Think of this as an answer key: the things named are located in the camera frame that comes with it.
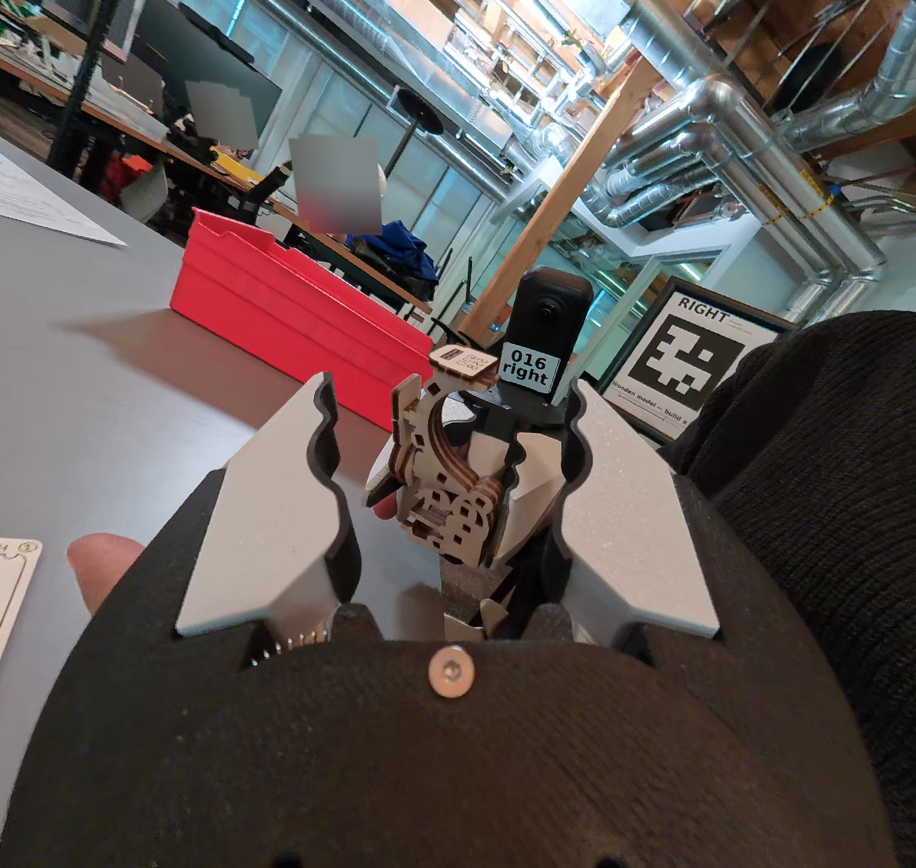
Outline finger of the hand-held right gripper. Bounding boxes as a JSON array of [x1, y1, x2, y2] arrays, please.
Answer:
[[364, 446, 406, 510], [492, 433, 568, 568]]

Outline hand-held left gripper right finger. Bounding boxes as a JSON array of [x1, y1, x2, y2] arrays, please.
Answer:
[[551, 379, 721, 645]]

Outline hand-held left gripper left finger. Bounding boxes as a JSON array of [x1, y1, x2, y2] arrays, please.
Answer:
[[175, 373, 362, 643]]

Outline wooden puzzle model assembly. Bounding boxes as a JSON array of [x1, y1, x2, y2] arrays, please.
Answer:
[[390, 344, 502, 570]]

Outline grey desk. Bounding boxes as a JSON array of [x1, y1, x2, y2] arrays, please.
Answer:
[[0, 138, 445, 776]]

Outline person's left hand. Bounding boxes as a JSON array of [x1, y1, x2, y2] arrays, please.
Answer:
[[66, 532, 149, 616]]

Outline wooden pillar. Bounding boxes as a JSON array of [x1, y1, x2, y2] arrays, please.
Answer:
[[458, 60, 663, 354]]

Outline black framed marker sign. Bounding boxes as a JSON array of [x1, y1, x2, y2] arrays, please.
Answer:
[[601, 278, 799, 447]]

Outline blue jacket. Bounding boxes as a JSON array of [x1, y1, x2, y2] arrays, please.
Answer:
[[347, 220, 439, 289]]

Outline person's black knit sweater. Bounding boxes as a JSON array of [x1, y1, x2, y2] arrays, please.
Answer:
[[658, 310, 916, 847]]

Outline red plastic bin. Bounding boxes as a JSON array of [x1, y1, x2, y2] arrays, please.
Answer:
[[169, 207, 434, 427]]

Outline black round disc on pole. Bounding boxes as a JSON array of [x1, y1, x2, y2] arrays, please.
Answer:
[[383, 88, 445, 175]]

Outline silver ventilation ducts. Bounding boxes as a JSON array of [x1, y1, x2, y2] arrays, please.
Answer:
[[236, 0, 916, 318]]

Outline punched wooden puzzle sheet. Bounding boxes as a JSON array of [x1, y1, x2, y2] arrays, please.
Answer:
[[0, 539, 42, 658]]

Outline black office chair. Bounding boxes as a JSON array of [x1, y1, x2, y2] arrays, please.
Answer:
[[229, 163, 294, 225]]

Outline red bag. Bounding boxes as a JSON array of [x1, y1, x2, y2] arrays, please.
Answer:
[[100, 153, 155, 200]]

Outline printed instruction sheet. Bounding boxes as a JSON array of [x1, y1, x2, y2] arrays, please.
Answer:
[[0, 153, 128, 247]]

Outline wooden workbench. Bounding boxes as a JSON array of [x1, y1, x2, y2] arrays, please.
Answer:
[[0, 52, 434, 314]]

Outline black computer monitor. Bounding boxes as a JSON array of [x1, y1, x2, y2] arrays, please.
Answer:
[[132, 0, 283, 146]]

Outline black stand pole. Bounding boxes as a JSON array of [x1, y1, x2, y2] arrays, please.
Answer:
[[46, 0, 131, 176]]

